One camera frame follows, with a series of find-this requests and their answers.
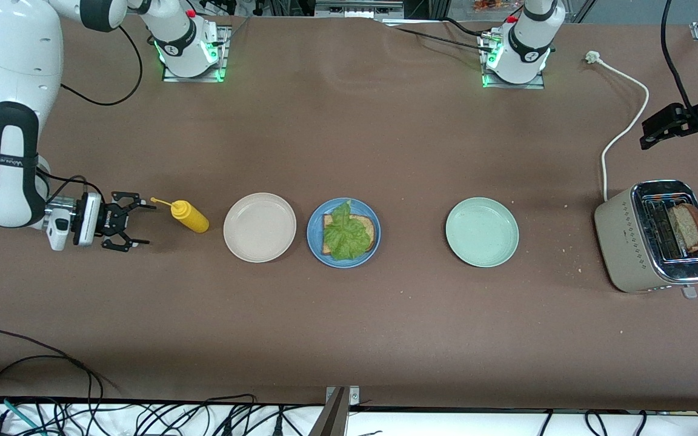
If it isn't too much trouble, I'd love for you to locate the yellow mustard squeeze bottle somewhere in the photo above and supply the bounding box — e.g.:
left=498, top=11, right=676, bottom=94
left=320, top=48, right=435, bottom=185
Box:
left=150, top=197, right=210, bottom=234

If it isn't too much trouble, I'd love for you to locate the brown bread slice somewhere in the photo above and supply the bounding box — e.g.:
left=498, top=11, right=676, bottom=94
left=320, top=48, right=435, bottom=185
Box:
left=667, top=203, right=698, bottom=253
left=322, top=213, right=377, bottom=256

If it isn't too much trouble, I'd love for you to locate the green lettuce leaf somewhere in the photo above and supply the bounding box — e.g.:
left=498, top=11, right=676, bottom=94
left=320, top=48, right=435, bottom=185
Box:
left=324, top=200, right=371, bottom=262

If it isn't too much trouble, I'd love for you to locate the beige plate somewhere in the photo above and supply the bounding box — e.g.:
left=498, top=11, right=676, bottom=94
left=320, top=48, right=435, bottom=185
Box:
left=223, top=193, right=297, bottom=263

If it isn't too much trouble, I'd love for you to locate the blue plate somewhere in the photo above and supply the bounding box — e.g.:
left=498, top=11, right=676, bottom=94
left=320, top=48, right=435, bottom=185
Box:
left=307, top=197, right=381, bottom=268

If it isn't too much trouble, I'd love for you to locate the light green plate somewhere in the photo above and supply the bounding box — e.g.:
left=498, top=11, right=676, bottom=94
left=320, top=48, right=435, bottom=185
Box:
left=445, top=197, right=520, bottom=268

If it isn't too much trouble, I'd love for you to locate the beige and chrome toaster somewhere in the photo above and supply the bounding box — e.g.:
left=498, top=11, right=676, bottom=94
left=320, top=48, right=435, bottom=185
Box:
left=594, top=179, right=698, bottom=299

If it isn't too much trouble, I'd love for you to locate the grey metal box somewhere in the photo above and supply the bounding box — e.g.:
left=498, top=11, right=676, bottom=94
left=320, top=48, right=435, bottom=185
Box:
left=314, top=0, right=405, bottom=20

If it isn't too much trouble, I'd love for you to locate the white toaster power cable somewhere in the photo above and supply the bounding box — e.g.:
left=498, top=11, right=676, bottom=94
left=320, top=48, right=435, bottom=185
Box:
left=585, top=51, right=651, bottom=202

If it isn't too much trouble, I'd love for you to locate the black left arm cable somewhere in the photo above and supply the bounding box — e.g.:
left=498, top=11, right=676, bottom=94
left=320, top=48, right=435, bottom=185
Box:
left=661, top=0, right=698, bottom=111

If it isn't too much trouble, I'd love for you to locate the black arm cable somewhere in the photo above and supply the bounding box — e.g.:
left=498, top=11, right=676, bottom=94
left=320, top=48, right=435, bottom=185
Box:
left=661, top=0, right=698, bottom=111
left=61, top=24, right=144, bottom=107

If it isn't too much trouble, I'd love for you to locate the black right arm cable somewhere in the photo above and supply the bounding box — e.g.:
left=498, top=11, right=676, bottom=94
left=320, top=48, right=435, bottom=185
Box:
left=61, top=24, right=144, bottom=107

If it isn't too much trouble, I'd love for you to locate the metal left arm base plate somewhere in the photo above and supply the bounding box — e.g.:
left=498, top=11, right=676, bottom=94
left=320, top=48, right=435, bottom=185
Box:
left=481, top=68, right=547, bottom=90

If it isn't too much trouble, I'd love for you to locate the long looping black cable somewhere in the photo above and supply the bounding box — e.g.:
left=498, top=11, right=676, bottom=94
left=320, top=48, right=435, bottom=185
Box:
left=0, top=330, right=105, bottom=436

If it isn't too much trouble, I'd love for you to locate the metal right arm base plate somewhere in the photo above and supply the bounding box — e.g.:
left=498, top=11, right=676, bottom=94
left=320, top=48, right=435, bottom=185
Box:
left=162, top=24, right=230, bottom=83

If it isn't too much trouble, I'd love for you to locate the tangled black floor cable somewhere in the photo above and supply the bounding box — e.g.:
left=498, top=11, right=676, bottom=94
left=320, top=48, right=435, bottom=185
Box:
left=104, top=395, right=301, bottom=436

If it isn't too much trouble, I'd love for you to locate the teal cable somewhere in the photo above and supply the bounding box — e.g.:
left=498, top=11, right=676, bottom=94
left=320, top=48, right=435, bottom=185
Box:
left=0, top=394, right=44, bottom=436

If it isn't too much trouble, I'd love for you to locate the black cable across table edge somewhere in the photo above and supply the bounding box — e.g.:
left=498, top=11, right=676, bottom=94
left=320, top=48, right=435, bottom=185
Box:
left=379, top=17, right=495, bottom=53

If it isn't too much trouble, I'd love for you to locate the metal table clamp bracket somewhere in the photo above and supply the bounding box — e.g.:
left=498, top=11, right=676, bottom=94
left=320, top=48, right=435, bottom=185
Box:
left=310, top=386, right=362, bottom=436

